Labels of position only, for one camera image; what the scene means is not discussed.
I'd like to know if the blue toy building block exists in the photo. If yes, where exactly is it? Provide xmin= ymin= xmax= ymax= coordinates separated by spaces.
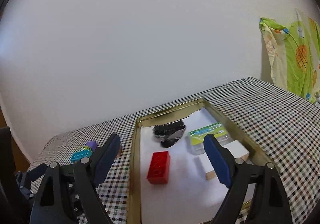
xmin=71 ymin=150 xmax=93 ymax=163

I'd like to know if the green soccer toy block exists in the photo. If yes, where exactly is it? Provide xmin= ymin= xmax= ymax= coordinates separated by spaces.
xmin=76 ymin=145 xmax=93 ymax=156

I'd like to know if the purple cube block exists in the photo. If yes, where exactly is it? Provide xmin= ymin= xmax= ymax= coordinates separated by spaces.
xmin=85 ymin=141 xmax=98 ymax=151

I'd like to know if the white note pad block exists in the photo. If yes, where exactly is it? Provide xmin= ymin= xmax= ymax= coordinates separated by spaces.
xmin=195 ymin=140 xmax=249 ymax=181

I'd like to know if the red toy building block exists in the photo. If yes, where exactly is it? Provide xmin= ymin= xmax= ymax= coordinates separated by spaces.
xmin=146 ymin=151 xmax=170 ymax=184

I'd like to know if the green floss pick box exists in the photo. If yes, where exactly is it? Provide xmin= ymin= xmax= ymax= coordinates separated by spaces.
xmin=188 ymin=122 xmax=231 ymax=155

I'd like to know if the copper framed card box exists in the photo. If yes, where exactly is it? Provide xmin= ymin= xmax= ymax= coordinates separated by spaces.
xmin=116 ymin=146 xmax=123 ymax=158

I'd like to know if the brown wooden door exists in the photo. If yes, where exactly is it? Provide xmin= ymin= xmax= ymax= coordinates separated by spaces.
xmin=0 ymin=105 xmax=31 ymax=174

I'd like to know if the gold metal tin tray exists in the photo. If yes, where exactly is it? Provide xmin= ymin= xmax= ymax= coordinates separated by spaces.
xmin=127 ymin=98 xmax=272 ymax=223

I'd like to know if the checkered tablecloth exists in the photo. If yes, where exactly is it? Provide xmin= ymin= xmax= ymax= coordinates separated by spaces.
xmin=31 ymin=77 xmax=319 ymax=223

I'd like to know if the white paper tray liner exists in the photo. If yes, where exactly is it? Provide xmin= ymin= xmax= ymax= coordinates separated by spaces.
xmin=140 ymin=108 xmax=227 ymax=223

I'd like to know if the green patterned hanging cloth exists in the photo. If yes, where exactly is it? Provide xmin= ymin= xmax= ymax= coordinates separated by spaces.
xmin=259 ymin=9 xmax=319 ymax=104

